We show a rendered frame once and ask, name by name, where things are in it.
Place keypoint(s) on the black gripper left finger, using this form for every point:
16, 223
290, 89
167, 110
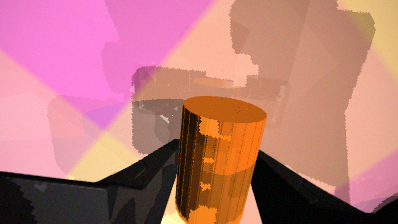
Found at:
137, 194

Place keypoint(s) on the orange cylinder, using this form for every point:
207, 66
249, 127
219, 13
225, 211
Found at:
219, 143

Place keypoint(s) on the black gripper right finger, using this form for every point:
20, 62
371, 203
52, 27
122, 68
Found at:
285, 197

